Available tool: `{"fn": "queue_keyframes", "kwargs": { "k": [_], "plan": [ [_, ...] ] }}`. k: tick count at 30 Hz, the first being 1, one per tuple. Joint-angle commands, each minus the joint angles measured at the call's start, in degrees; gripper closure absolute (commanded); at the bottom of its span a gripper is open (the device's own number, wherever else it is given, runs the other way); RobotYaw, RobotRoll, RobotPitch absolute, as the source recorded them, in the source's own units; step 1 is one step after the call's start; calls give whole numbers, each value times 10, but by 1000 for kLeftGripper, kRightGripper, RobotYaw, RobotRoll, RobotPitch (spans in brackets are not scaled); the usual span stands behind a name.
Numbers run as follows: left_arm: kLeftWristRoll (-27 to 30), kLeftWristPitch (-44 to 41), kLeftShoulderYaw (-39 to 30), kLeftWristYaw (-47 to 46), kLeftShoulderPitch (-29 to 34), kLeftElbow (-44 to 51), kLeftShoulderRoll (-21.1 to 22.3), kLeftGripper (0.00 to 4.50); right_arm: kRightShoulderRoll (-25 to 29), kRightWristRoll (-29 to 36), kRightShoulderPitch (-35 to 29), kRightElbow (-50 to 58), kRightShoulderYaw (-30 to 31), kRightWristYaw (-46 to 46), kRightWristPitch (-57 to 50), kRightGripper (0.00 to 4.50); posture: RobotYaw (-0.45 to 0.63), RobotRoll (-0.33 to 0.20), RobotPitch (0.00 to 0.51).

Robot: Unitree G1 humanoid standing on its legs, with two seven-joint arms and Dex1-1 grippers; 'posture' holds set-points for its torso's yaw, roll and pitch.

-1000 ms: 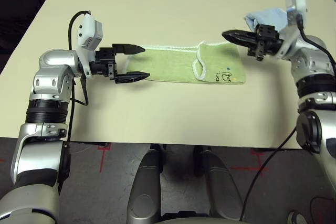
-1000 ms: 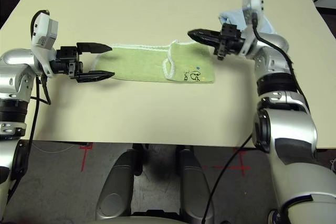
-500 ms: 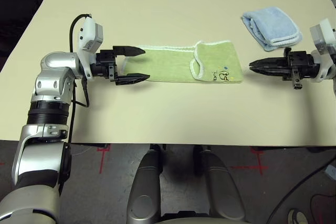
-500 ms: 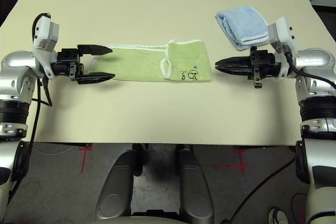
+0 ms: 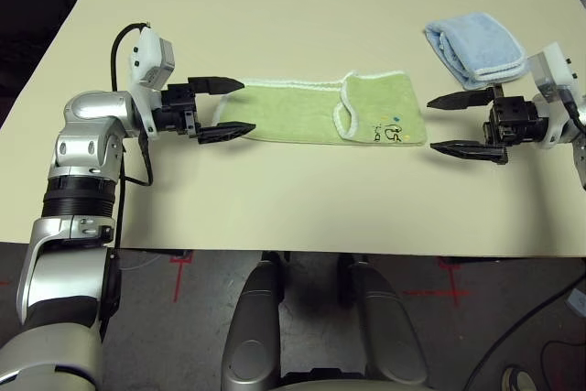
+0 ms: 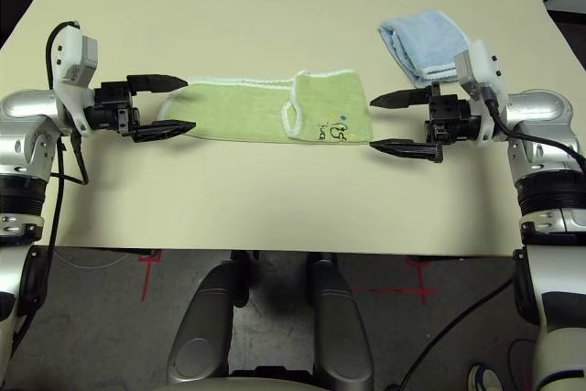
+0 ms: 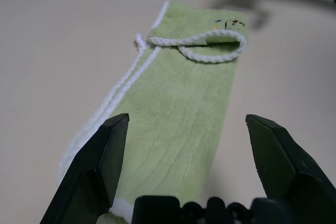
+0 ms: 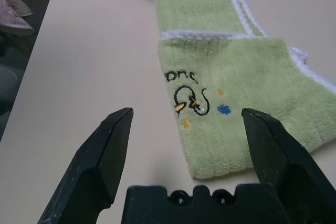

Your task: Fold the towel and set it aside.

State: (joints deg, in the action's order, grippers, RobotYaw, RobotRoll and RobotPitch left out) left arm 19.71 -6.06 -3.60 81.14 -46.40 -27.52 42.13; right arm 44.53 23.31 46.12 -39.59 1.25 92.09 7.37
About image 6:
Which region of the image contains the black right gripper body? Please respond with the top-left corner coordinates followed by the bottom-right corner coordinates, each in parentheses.
top-left (424, 81), bottom-right (483, 146)

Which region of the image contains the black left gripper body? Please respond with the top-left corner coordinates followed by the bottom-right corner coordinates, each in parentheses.
top-left (83, 81), bottom-right (142, 138)

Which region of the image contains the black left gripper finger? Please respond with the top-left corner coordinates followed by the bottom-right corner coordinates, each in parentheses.
top-left (125, 73), bottom-right (190, 93)
top-left (129, 119), bottom-right (198, 144)

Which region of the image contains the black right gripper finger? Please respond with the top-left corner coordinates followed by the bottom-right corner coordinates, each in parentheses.
top-left (368, 87), bottom-right (435, 111)
top-left (368, 136), bottom-right (444, 165)

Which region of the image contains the green towel with white trim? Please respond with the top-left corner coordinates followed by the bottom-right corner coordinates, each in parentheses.
top-left (157, 69), bottom-right (375, 145)

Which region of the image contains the folded light blue towel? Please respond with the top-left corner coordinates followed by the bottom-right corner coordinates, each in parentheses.
top-left (377, 9), bottom-right (471, 89)

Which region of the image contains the white sneaker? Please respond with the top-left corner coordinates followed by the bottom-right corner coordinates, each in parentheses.
top-left (466, 362), bottom-right (505, 391)

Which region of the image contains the cream robot torso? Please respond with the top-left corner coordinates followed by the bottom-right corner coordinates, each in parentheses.
top-left (171, 365), bottom-right (321, 391)

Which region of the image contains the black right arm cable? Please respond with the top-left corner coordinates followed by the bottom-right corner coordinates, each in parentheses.
top-left (400, 87), bottom-right (581, 391)

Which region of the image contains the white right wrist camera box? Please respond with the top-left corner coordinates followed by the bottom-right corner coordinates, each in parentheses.
top-left (452, 38), bottom-right (508, 143)

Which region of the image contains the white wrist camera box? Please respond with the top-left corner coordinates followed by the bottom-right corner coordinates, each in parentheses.
top-left (452, 38), bottom-right (508, 143)
top-left (48, 24), bottom-right (100, 134)

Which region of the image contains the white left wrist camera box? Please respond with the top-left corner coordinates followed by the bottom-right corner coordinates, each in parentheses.
top-left (48, 24), bottom-right (100, 134)

